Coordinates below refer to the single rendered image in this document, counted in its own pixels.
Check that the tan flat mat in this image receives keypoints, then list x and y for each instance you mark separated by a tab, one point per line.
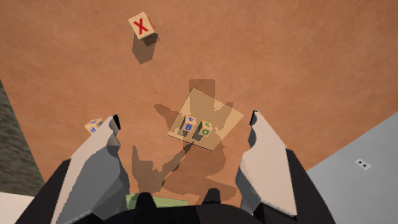
203	107

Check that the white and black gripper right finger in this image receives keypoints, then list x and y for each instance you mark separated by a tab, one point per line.
273	184

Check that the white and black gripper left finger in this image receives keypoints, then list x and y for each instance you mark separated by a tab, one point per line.
87	188

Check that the wooden letter block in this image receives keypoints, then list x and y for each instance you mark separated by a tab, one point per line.
143	26
188	123
93	125
205	128

